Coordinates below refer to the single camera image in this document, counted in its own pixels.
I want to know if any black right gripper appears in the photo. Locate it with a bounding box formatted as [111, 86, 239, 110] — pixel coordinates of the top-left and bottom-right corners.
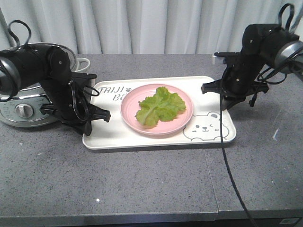
[201, 53, 269, 110]

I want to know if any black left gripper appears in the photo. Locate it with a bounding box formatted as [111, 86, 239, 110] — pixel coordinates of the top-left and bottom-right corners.
[40, 79, 111, 136]

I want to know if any cream bear print tray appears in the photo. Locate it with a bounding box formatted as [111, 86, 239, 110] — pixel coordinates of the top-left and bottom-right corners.
[82, 76, 236, 150]

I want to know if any pink round plate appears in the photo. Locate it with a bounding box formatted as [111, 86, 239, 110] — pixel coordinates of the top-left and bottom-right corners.
[120, 84, 194, 136]

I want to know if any green lettuce leaf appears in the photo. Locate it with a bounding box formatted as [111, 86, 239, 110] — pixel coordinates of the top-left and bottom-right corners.
[135, 87, 187, 127]

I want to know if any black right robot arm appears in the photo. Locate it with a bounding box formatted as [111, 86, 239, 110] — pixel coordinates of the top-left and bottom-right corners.
[201, 24, 303, 110]

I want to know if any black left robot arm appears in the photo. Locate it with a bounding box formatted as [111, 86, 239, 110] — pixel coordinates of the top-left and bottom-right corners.
[0, 43, 111, 135]

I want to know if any cream electric cooking pot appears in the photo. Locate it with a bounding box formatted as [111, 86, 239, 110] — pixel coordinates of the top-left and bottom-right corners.
[0, 43, 90, 128]

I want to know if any grey pleated curtain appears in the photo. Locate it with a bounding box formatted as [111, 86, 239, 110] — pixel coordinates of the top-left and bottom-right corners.
[0, 0, 303, 55]

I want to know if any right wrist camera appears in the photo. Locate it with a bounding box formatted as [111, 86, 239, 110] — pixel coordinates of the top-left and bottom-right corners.
[214, 52, 240, 67]

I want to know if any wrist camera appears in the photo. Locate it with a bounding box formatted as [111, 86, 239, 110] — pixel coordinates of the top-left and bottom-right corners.
[71, 72, 99, 103]
[214, 52, 240, 67]

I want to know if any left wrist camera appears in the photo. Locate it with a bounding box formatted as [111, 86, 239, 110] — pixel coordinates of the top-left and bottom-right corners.
[71, 72, 99, 103]

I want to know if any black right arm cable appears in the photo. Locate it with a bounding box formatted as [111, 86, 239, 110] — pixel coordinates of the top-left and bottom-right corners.
[219, 3, 303, 227]

